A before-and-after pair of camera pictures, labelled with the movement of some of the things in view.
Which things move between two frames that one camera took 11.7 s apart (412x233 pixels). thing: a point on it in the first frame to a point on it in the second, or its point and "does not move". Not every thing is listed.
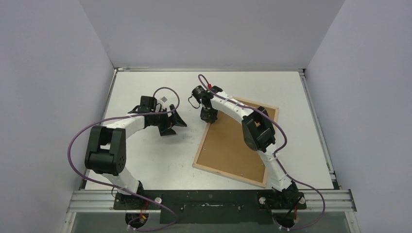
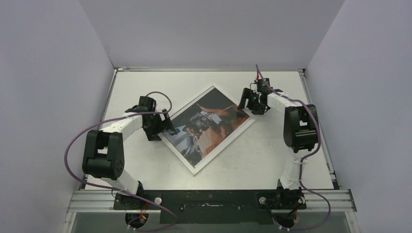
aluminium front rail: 88,201 does not move
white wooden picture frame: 231,175 to 207,124
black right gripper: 208,114 to 252,101
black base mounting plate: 214,207 does not move
